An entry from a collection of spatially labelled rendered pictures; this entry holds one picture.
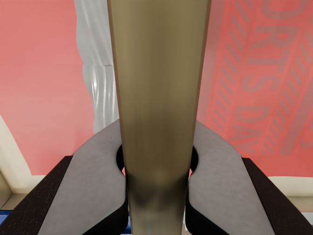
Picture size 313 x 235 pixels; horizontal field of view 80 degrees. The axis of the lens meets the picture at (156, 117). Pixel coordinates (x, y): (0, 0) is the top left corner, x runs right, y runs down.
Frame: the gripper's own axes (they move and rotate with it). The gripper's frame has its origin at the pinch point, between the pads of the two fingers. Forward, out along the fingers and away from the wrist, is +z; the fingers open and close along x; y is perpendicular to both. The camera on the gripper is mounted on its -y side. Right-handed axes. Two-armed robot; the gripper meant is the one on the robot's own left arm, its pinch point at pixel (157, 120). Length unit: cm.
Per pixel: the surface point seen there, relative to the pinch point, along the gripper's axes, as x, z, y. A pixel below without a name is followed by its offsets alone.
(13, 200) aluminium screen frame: -27.0, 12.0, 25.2
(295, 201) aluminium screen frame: 26.6, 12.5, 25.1
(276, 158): 20.6, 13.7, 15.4
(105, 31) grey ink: -6.1, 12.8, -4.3
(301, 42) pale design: 17.4, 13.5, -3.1
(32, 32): -14.9, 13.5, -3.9
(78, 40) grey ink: -9.6, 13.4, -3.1
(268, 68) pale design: 14.4, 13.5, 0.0
